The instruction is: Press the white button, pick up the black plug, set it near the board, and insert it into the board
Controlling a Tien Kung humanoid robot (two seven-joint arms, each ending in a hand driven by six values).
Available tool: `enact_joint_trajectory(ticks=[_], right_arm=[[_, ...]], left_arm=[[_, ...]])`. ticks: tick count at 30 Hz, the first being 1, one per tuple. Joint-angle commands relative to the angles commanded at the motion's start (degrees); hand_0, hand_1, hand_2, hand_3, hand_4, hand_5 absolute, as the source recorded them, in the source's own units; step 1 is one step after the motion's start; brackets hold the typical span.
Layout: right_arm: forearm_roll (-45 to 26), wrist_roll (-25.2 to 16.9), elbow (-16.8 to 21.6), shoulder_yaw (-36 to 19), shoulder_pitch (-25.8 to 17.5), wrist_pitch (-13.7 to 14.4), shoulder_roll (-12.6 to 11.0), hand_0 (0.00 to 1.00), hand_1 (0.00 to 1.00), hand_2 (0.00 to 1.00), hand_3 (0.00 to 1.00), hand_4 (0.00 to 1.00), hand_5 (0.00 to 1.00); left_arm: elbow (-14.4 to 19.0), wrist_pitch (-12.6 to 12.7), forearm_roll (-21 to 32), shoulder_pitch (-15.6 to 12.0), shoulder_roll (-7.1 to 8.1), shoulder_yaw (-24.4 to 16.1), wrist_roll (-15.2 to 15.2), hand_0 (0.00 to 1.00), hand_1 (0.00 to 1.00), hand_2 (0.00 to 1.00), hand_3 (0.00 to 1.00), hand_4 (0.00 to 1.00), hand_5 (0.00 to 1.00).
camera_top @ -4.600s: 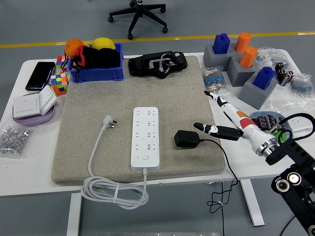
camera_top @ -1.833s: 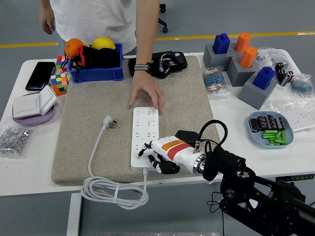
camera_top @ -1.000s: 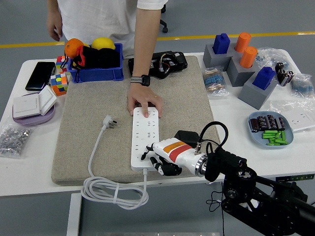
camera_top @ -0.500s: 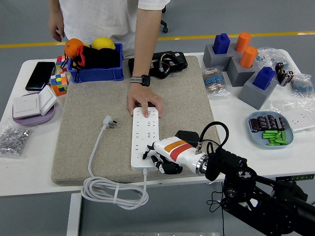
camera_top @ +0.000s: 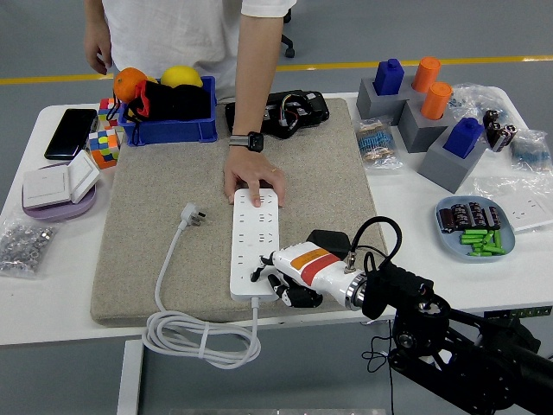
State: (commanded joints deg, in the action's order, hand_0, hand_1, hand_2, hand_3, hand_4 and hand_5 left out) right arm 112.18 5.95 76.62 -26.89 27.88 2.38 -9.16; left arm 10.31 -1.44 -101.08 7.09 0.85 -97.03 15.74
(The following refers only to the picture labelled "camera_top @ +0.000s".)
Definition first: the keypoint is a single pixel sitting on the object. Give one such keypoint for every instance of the purple plate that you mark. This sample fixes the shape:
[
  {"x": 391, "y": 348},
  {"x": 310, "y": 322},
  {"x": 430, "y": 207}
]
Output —
[{"x": 56, "y": 212}]

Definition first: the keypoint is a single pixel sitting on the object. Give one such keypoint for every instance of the person's left hand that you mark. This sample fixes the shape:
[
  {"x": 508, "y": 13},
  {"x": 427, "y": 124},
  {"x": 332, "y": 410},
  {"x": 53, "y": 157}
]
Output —
[{"x": 250, "y": 170}]

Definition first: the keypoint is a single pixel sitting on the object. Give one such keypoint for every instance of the grey-brown mat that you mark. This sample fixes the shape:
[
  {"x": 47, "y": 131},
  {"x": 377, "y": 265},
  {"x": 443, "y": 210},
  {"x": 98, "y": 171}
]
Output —
[{"x": 173, "y": 173}]

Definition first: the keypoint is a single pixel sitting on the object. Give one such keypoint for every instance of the clear bag of small parts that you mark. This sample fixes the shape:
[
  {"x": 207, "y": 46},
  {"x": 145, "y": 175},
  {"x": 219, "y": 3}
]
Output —
[{"x": 475, "y": 101}]

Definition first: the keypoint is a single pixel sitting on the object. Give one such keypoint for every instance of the white wall switch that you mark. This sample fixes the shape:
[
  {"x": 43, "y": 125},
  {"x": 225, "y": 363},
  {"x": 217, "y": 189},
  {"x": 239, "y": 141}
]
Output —
[
  {"x": 84, "y": 175},
  {"x": 45, "y": 186}
]

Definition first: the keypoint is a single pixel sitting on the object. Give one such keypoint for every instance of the green cylindrical cells pile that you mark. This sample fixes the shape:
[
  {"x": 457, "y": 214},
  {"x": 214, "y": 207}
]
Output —
[{"x": 484, "y": 242}]

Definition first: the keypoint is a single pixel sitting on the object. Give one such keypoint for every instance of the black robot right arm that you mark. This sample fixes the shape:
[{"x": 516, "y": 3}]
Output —
[{"x": 432, "y": 328}]

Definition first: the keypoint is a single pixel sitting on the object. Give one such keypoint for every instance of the bag of striped resistors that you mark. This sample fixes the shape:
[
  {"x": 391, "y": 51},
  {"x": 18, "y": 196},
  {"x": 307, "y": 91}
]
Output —
[{"x": 376, "y": 140}]

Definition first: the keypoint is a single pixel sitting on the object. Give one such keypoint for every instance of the bag of metal nuts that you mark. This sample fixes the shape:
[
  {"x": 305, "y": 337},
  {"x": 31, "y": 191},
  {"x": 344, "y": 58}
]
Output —
[{"x": 21, "y": 246}]

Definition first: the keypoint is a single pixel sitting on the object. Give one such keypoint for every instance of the black opened electronic device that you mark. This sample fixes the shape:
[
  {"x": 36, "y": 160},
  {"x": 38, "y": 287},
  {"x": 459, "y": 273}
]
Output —
[{"x": 307, "y": 112}]

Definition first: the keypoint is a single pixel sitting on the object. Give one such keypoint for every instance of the person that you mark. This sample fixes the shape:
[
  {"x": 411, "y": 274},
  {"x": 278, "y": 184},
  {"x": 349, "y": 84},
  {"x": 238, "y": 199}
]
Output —
[{"x": 173, "y": 34}]

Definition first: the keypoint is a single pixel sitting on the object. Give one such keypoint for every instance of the dark brown capacitor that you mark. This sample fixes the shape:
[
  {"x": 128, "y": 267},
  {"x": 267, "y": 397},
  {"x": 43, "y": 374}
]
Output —
[
  {"x": 461, "y": 215},
  {"x": 492, "y": 217},
  {"x": 477, "y": 214},
  {"x": 447, "y": 220}
]

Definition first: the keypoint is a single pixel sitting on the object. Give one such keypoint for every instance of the yellow lemon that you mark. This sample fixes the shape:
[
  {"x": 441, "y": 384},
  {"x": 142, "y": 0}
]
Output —
[{"x": 181, "y": 77}]

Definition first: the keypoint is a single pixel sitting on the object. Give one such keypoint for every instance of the clear plastic bag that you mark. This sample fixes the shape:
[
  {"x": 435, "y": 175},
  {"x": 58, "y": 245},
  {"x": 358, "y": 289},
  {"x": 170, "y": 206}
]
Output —
[{"x": 497, "y": 186}]

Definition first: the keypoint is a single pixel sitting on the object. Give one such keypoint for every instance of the black desk control panel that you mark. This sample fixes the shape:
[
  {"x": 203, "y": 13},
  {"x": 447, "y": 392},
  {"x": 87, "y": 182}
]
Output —
[{"x": 518, "y": 313}]

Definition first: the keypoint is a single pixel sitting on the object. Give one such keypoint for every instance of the black smartphone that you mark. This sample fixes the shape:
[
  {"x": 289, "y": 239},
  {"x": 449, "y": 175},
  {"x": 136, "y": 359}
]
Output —
[{"x": 71, "y": 134}]

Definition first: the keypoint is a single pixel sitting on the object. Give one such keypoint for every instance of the person's right forearm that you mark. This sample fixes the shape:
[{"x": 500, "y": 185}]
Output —
[{"x": 95, "y": 17}]

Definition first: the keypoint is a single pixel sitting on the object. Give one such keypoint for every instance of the grey block holder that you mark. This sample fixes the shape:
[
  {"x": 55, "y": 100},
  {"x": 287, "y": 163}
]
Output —
[
  {"x": 417, "y": 129},
  {"x": 440, "y": 166},
  {"x": 367, "y": 101}
]

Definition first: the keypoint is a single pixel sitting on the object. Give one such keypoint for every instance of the bag of blue resistors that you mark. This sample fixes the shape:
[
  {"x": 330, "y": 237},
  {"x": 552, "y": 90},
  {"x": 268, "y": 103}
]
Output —
[{"x": 530, "y": 151}]

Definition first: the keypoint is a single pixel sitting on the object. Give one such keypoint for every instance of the person's left forearm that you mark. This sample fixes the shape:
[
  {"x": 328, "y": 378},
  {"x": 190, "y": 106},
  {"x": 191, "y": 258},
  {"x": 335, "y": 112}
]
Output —
[{"x": 255, "y": 78}]

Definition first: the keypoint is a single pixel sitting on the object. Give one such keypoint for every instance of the blue plastic bin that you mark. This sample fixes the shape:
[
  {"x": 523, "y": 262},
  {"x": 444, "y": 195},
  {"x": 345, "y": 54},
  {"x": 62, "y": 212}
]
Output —
[{"x": 173, "y": 129}]

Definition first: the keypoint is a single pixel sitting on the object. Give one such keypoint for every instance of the orange fruit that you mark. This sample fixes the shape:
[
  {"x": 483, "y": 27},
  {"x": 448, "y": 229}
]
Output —
[{"x": 127, "y": 84}]

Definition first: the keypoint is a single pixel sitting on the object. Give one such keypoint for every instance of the orange cylinder peg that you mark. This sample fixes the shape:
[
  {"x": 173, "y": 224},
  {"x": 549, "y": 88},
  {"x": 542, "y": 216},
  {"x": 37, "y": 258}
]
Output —
[
  {"x": 426, "y": 74},
  {"x": 436, "y": 100}
]

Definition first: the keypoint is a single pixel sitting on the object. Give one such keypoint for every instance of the blue square peg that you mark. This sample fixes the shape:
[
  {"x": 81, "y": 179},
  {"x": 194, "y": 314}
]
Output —
[
  {"x": 463, "y": 138},
  {"x": 389, "y": 78}
]

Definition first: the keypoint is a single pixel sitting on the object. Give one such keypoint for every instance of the person's right hand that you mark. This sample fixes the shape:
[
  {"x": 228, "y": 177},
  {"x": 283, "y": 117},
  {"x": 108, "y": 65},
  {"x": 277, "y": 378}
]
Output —
[{"x": 98, "y": 49}]

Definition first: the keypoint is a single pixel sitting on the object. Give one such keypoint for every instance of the white power strip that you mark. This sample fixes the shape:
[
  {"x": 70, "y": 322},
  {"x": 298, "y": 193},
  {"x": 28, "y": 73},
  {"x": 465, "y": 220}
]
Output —
[{"x": 255, "y": 229}]

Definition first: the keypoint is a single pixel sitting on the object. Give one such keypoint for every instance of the white table leg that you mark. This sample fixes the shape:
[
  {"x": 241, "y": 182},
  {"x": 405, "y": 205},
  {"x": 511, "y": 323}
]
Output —
[{"x": 129, "y": 380}]

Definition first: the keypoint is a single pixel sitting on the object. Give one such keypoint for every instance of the white wall socket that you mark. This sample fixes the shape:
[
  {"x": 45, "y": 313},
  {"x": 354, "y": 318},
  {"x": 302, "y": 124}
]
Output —
[{"x": 529, "y": 214}]

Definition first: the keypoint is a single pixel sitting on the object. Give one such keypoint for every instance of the large colourful puzzle cube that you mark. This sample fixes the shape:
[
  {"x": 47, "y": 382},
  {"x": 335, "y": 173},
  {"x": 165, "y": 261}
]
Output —
[{"x": 103, "y": 149}]

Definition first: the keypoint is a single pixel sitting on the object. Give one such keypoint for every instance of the black plug adapter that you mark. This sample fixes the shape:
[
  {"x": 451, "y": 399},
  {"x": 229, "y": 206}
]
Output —
[{"x": 328, "y": 238}]

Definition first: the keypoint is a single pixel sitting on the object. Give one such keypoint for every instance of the black wrist watch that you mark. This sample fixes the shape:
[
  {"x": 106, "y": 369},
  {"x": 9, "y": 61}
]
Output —
[{"x": 255, "y": 141}]

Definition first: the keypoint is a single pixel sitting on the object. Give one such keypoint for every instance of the blue-grey plate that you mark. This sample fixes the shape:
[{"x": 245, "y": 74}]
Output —
[{"x": 453, "y": 246}]

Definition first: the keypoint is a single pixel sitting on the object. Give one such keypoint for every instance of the small colourful puzzle cube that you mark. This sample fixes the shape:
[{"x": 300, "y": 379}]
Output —
[{"x": 106, "y": 110}]

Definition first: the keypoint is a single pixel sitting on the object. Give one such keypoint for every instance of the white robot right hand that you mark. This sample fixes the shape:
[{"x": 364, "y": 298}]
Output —
[{"x": 311, "y": 268}]

